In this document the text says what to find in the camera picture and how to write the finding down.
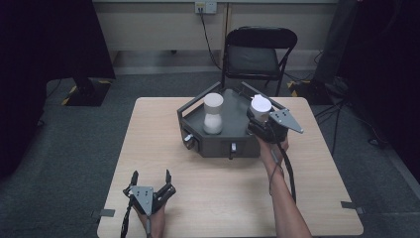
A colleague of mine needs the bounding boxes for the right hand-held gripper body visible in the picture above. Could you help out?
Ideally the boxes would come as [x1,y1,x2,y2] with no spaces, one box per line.
[246,108,305,145]

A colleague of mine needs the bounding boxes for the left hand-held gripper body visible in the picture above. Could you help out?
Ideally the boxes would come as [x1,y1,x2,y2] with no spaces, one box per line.
[122,184,177,217]

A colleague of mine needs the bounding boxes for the white jar with lid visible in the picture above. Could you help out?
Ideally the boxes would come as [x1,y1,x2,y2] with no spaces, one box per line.
[249,93,273,124]

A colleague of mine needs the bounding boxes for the dark grey corner rack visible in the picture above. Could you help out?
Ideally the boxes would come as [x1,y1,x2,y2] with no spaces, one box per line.
[176,80,289,160]

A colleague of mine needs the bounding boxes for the white shaker bottle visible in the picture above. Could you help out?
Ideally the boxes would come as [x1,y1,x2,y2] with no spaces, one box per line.
[201,92,225,136]

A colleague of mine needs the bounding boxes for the person's right hand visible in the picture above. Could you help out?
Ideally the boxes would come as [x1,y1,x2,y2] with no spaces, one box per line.
[257,134,290,171]

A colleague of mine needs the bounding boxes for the person's left hand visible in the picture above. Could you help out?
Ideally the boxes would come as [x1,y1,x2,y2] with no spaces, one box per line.
[135,204,166,238]

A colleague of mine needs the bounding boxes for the grey tape strip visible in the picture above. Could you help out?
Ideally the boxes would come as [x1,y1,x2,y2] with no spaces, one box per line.
[340,200,367,215]
[91,208,117,220]

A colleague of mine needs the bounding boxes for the black stand base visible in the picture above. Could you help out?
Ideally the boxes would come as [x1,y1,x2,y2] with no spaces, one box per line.
[286,78,335,106]
[60,76,113,108]

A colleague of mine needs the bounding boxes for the black folding chair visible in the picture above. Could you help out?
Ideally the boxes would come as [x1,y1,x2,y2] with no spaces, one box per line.
[220,26,299,97]

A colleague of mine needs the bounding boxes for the grey hanging cloth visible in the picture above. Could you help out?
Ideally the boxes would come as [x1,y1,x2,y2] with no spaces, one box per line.
[312,0,360,84]

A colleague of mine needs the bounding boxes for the black curtain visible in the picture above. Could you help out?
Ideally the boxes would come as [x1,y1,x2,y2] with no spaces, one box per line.
[336,0,420,184]
[0,0,117,179]

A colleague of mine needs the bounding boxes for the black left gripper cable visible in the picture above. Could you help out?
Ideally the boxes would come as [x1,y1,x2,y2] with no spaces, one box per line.
[119,196,135,238]

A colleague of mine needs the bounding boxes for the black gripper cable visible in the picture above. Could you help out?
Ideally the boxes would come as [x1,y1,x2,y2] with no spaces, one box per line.
[119,196,135,238]
[267,124,297,204]

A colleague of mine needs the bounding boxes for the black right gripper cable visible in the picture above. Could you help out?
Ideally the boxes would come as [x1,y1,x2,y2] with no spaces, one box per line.
[267,124,297,204]

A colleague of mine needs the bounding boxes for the black floor cables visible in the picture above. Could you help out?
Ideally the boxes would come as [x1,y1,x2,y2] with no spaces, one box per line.
[312,98,391,157]

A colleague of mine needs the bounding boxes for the black power cable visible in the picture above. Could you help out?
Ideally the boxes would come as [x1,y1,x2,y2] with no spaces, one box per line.
[198,13,223,71]

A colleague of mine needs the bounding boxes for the white wall socket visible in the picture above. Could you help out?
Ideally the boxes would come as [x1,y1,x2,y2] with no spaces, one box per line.
[194,0,218,15]

